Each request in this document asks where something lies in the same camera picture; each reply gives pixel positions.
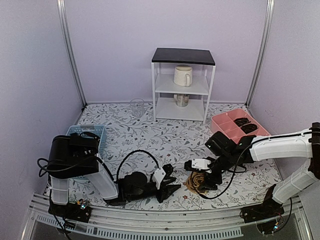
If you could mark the clear glass cup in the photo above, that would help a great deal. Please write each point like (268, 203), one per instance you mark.
(137, 106)

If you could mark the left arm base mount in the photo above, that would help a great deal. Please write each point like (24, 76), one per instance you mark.
(79, 211)

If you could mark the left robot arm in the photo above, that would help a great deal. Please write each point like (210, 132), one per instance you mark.
(62, 165)

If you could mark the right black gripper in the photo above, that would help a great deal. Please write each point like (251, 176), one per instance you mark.
(207, 181)

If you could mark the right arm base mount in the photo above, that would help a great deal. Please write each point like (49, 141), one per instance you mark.
(262, 212)

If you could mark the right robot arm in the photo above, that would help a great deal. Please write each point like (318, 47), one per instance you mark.
(255, 148)

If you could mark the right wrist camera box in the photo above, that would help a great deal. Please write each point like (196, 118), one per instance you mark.
(197, 164)

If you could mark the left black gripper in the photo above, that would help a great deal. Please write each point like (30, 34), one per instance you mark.
(165, 191)

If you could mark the blue plastic basket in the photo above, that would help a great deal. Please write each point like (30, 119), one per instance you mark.
(88, 140)

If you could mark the cream ceramic mug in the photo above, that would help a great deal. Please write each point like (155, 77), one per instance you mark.
(183, 75)

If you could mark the pink divided organizer tray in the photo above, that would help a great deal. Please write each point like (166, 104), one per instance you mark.
(224, 123)

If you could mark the floral table mat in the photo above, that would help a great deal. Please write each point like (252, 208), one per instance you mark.
(140, 144)

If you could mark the yellow beetle-print tie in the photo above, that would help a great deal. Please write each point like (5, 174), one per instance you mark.
(194, 182)

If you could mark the white shelf with black top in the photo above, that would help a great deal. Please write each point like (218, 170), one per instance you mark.
(163, 63)

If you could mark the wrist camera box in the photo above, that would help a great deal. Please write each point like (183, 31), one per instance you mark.
(158, 177)
(197, 164)

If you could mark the aluminium frame post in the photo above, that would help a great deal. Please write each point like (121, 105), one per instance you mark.
(270, 4)
(69, 50)

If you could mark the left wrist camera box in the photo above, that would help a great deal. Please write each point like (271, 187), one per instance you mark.
(158, 177)

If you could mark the front aluminium rail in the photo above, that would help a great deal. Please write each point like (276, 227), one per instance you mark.
(215, 224)

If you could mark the left aluminium frame post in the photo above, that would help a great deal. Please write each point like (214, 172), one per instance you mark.
(69, 50)

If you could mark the right aluminium frame post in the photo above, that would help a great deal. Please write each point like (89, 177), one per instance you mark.
(270, 4)

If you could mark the rolled black tie in tray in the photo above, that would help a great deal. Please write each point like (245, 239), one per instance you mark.
(249, 128)

